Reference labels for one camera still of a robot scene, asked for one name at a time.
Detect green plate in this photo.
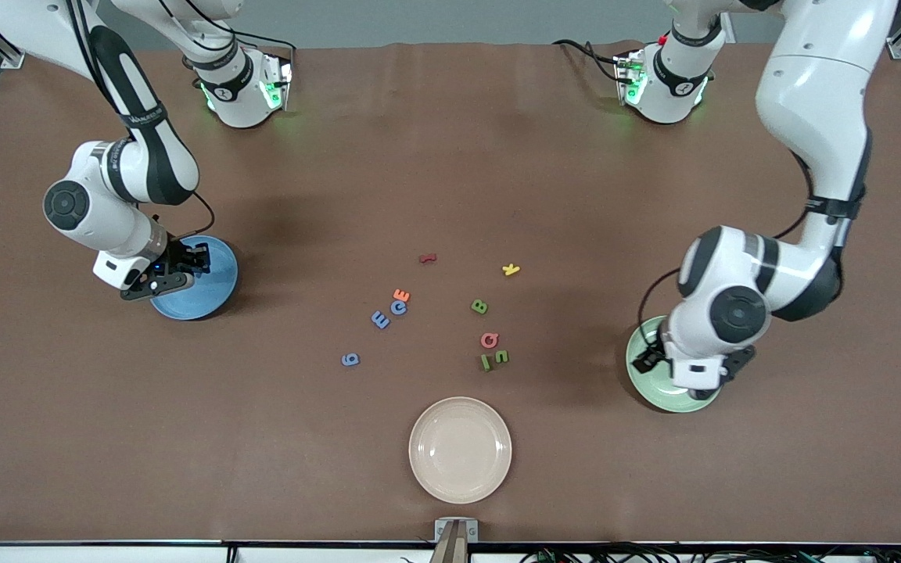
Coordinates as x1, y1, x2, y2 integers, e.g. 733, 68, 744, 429
626, 315, 721, 414

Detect white table edge rail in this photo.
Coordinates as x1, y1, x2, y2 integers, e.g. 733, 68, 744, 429
0, 542, 901, 563

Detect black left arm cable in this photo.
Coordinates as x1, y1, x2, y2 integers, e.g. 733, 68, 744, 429
638, 149, 823, 349

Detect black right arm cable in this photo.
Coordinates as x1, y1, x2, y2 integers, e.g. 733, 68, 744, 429
67, 0, 217, 239

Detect brown table cover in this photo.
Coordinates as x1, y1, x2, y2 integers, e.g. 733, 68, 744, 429
0, 41, 901, 544

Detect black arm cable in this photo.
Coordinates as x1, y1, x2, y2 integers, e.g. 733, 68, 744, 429
67, 0, 217, 239
638, 149, 823, 349

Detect tangled black cables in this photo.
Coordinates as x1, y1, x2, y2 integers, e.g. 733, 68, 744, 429
519, 542, 901, 563

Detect blue plate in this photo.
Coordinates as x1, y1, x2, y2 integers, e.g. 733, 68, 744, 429
149, 235, 239, 321

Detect black base cable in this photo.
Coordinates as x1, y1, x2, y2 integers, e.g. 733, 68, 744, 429
232, 30, 299, 75
552, 39, 625, 83

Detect grey metal bracket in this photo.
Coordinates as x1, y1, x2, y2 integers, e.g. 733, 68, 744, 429
434, 518, 479, 543

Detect cream plate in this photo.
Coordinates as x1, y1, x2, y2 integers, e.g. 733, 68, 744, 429
408, 396, 513, 504

